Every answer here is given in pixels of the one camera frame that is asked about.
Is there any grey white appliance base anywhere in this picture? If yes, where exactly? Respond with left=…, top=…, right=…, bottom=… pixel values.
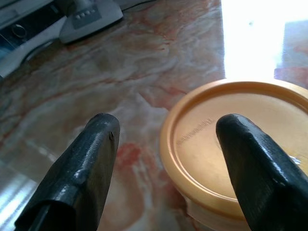
left=59, top=0, right=124, bottom=44

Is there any round container orange lid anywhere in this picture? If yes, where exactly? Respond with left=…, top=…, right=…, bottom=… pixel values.
left=159, top=78, right=308, bottom=231

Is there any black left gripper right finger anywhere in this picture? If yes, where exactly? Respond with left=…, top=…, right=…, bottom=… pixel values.
left=216, top=114, right=308, bottom=231

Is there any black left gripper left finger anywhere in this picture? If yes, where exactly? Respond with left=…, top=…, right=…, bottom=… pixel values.
left=13, top=113, right=121, bottom=231

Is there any black white kitchen appliance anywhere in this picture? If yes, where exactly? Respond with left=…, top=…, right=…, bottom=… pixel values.
left=0, top=0, right=73, bottom=79

